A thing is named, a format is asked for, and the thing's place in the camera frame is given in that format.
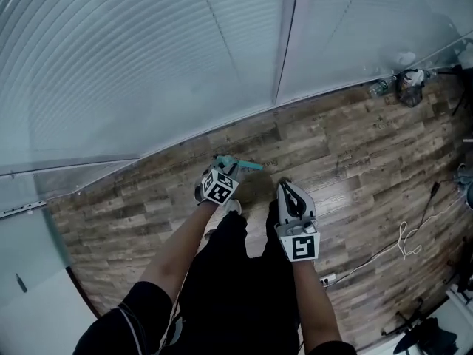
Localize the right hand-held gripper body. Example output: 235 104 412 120
273 216 321 263

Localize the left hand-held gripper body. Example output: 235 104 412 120
194 163 242 207

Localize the teal broom with metal handle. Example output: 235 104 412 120
214 155 265 173

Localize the person's left forearm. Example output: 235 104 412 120
142 201 221 302

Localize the person's right forearm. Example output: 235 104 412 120
293 260 343 351

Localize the person's white left shoe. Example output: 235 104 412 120
224 199 243 217

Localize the person's black clothing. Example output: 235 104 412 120
73 200 358 355

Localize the clear plastic bottle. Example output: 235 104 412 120
368 76 398 98

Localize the grey waist-worn device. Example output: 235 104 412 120
168 316 185 344

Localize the white slatted window blind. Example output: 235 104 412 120
276 0 473 105
0 0 299 175

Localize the black mesh waste basket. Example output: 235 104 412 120
395 68 425 108

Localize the black office chair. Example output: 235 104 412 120
382 297 461 355

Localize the grey round appliance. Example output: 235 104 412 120
456 163 473 210

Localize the frosted glass door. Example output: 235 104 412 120
0 200 75 310

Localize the white floor cord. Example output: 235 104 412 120
334 197 463 284

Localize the black cable with plug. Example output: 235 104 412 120
364 181 441 269

